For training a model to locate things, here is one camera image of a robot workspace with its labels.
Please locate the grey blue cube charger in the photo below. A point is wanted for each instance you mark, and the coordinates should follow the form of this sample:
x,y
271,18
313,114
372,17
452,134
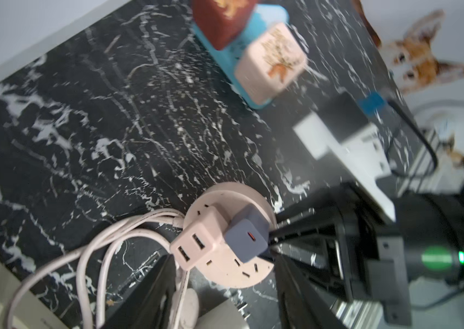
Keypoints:
x,y
248,234

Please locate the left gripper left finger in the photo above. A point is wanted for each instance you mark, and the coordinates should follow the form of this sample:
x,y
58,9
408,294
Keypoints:
x,y
150,303

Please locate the pink cube charger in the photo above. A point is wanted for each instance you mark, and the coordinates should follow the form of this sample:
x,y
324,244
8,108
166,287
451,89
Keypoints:
x,y
199,239

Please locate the pink printed cube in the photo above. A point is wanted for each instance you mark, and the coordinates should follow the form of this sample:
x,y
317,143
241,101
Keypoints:
x,y
270,64

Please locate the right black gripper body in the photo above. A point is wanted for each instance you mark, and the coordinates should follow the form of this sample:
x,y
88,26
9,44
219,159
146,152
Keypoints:
x,y
342,243

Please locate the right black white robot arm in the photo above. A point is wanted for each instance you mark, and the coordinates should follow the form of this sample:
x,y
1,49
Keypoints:
x,y
432,227

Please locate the round pink socket hub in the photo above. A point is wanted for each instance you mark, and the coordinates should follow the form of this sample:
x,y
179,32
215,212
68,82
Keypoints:
x,y
224,233

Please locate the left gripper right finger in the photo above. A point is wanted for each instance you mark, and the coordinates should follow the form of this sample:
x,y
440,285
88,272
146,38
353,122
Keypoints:
x,y
299,305

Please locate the dark red printed cube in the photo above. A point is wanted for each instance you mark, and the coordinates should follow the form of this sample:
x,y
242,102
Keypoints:
x,y
221,21

